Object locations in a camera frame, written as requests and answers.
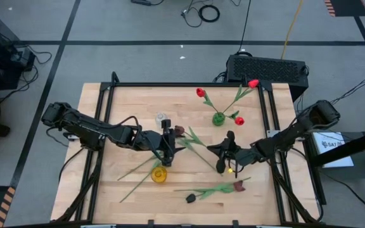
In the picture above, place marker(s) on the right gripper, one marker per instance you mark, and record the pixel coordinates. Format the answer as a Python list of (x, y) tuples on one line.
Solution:
[(239, 156)]

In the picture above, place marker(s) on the yellow glass vase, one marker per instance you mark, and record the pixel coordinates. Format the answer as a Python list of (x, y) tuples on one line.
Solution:
[(159, 174)]

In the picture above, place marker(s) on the black computer case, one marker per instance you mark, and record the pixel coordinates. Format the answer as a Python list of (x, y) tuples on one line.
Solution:
[(265, 69)]

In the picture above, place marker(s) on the white printed sheet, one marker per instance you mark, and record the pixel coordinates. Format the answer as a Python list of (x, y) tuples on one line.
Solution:
[(334, 155)]

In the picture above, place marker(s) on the green glass vase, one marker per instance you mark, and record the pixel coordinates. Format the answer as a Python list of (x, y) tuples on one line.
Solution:
[(218, 119)]

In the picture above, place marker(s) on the black power adapter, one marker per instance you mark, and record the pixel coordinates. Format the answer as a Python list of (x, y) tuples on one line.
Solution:
[(140, 2)]

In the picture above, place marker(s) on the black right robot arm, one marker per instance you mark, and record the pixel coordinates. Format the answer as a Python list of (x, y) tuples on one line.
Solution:
[(296, 130)]

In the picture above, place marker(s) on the black tulip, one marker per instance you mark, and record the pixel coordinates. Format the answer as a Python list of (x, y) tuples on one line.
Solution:
[(135, 169), (190, 198)]

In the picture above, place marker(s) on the clear glass vase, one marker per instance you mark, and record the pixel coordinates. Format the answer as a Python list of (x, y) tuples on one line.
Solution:
[(160, 117)]

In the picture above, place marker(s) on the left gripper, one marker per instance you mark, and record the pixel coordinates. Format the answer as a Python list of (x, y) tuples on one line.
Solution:
[(155, 142)]

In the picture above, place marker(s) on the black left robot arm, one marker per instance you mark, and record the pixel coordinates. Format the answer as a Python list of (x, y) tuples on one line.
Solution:
[(90, 128)]

